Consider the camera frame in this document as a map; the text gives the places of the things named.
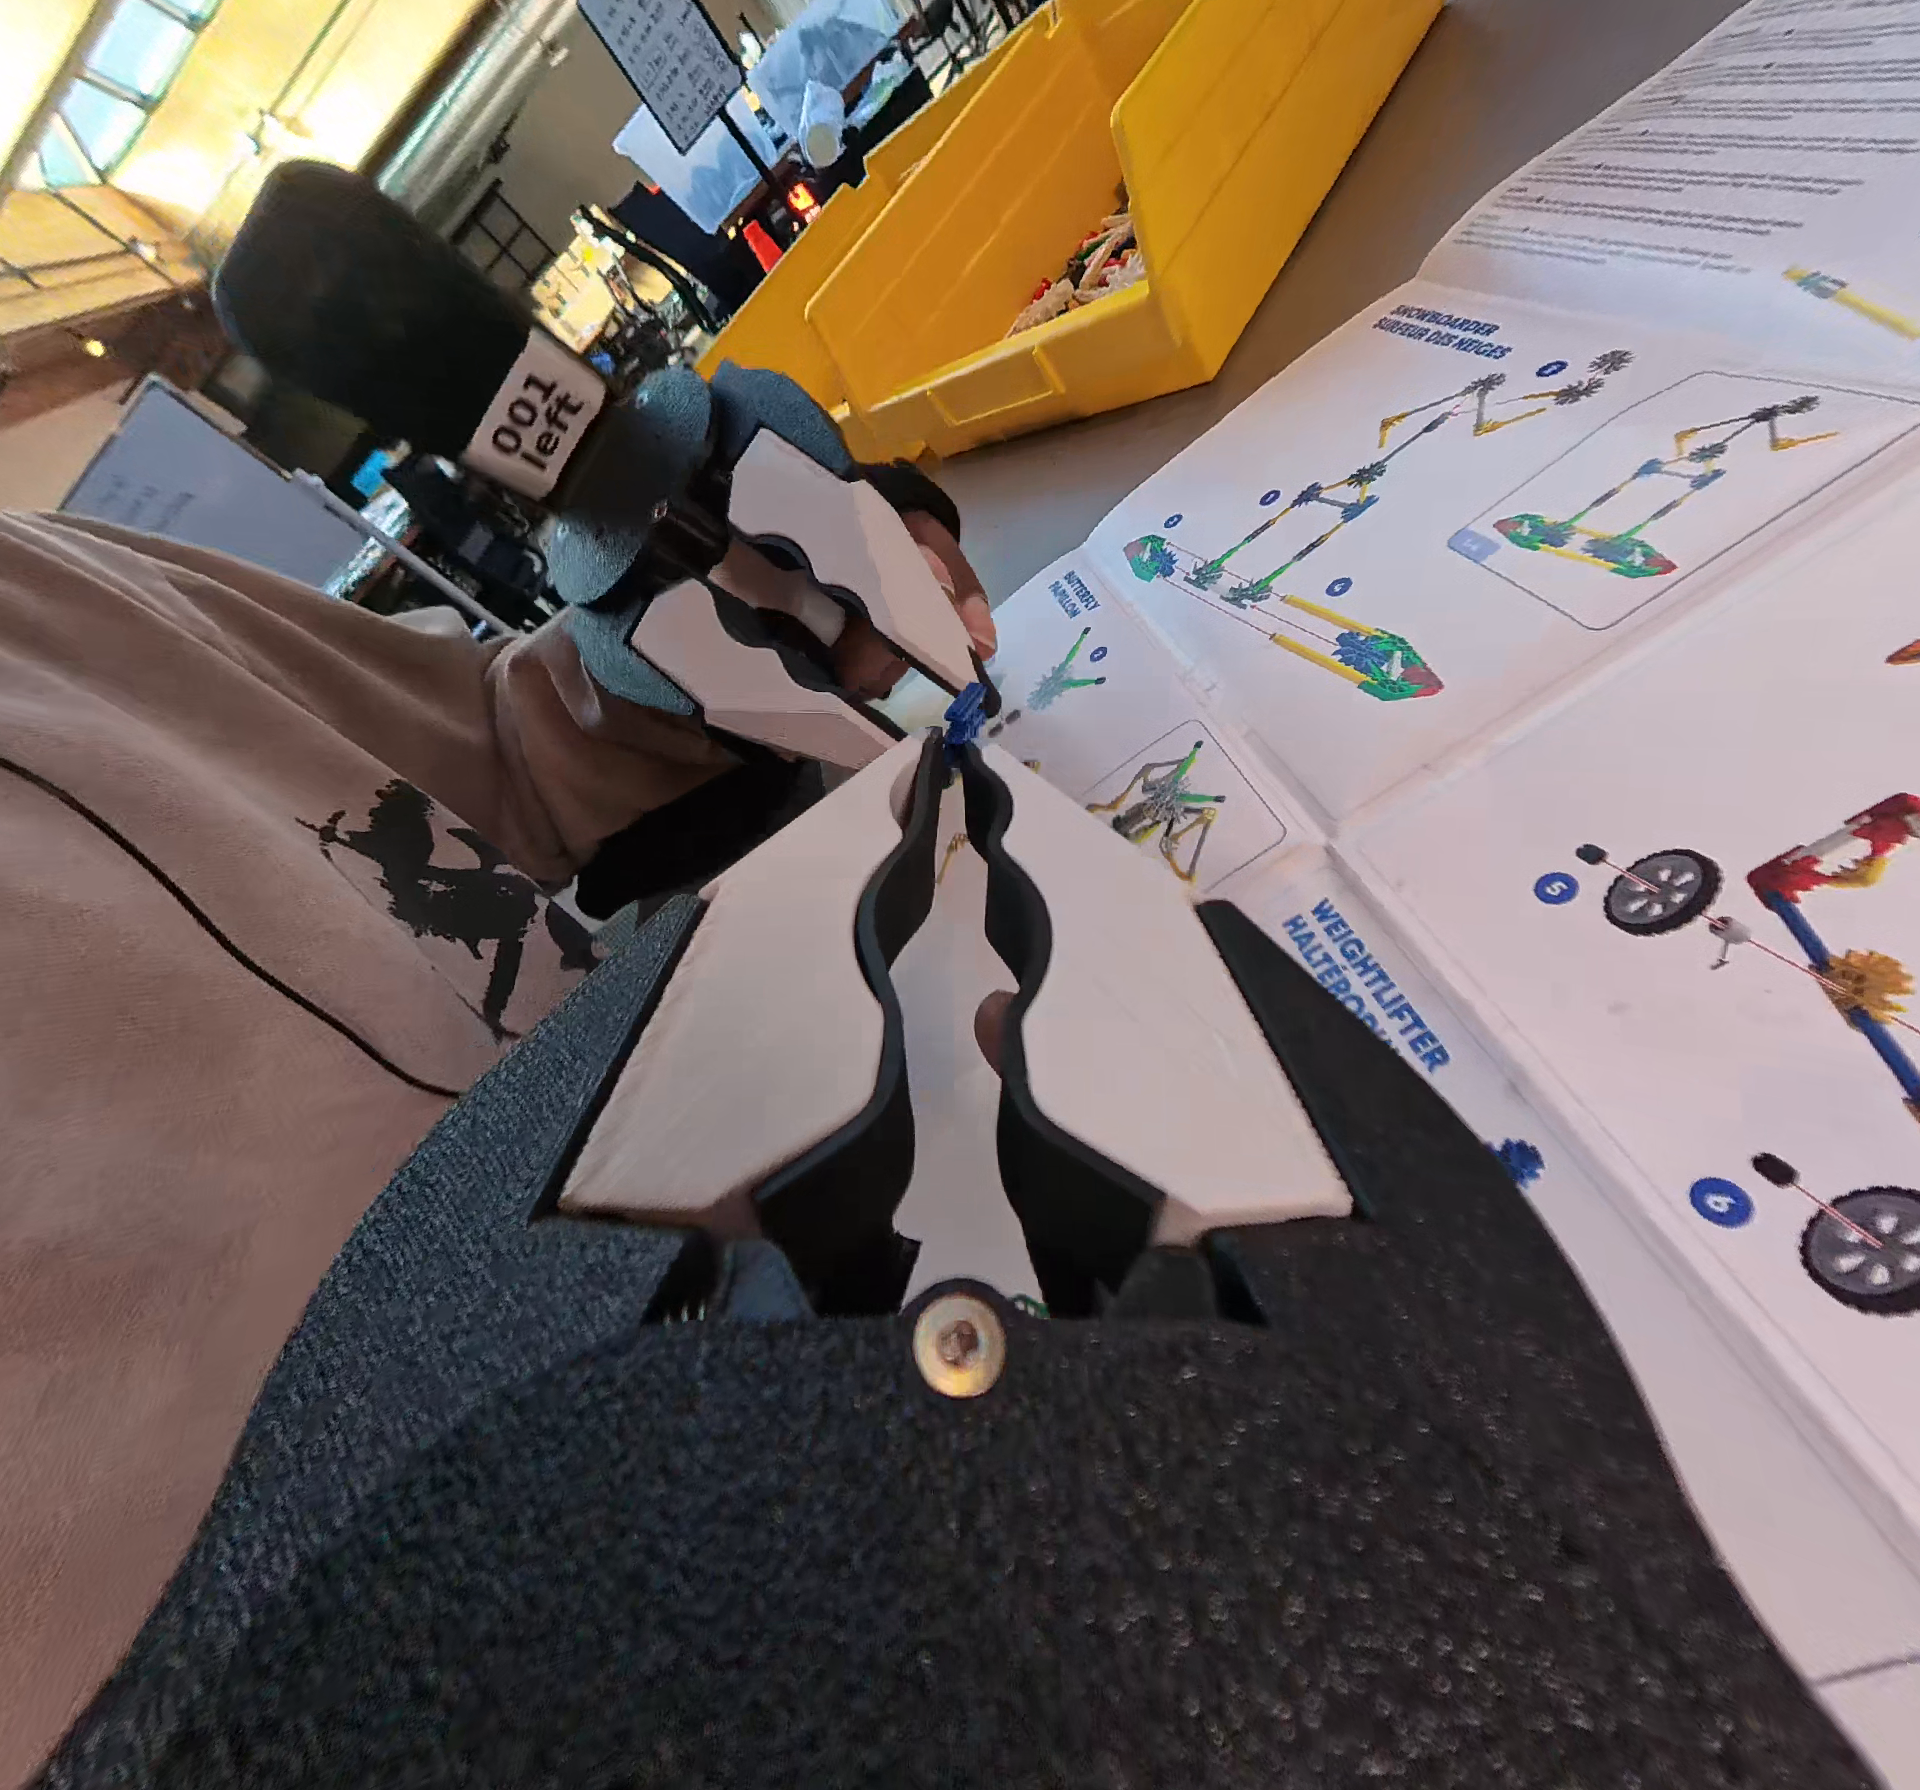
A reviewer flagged person's beige sweater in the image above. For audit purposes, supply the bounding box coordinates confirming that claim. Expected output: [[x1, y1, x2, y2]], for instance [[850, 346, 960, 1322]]
[[0, 510, 736, 1790]]

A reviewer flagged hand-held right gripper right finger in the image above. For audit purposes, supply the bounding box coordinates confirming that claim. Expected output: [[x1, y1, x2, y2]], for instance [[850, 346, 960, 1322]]
[[960, 744, 1356, 1311]]

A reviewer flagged whiteboard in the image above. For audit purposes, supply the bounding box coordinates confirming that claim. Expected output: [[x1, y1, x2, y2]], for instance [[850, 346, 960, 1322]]
[[62, 376, 377, 592]]

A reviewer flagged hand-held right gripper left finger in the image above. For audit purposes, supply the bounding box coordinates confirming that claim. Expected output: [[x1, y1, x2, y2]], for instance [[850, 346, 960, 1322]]
[[559, 733, 945, 1311]]

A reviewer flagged person's left forearm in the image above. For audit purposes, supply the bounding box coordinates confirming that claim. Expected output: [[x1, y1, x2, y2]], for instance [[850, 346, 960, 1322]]
[[481, 600, 752, 893]]

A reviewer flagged person's left hand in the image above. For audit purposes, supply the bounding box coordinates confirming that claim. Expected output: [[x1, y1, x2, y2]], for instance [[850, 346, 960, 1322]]
[[900, 508, 999, 688]]

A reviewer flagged pile of colourful building pieces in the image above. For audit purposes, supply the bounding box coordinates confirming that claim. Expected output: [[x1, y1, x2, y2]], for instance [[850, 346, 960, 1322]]
[[1006, 199, 1157, 335]]

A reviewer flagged white instruction sheet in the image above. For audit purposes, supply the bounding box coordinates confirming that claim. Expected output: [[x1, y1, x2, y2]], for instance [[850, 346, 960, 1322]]
[[975, 0, 1920, 1702]]

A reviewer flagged yellow plastic bin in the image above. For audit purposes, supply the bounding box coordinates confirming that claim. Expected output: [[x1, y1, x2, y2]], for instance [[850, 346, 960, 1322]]
[[696, 0, 1262, 413], [803, 0, 1452, 466]]

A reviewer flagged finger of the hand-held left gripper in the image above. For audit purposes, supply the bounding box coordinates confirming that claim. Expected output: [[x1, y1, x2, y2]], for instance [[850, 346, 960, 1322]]
[[716, 426, 985, 695], [625, 580, 957, 772]]

